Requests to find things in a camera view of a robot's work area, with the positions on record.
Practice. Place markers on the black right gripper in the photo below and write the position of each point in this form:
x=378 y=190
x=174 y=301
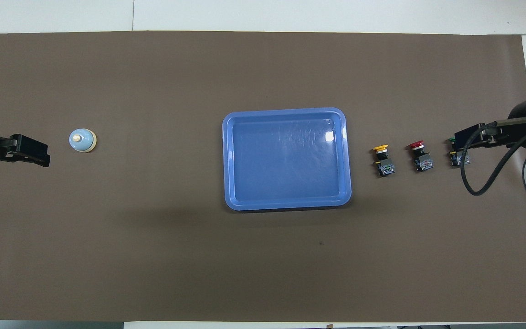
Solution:
x=521 y=121

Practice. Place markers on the green push button switch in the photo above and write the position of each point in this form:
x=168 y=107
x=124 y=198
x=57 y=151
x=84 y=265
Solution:
x=460 y=159

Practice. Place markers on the red push button switch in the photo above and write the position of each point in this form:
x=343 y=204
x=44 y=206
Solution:
x=420 y=157

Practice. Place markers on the light blue desk bell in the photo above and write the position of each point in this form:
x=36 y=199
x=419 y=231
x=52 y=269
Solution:
x=81 y=140

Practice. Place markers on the yellow push button switch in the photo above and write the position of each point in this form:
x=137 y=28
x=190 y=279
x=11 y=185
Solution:
x=384 y=162

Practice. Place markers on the blue plastic tray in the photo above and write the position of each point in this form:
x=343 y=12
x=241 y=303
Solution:
x=286 y=160

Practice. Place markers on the brown table mat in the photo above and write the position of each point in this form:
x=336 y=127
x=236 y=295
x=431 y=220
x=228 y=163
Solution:
x=153 y=251

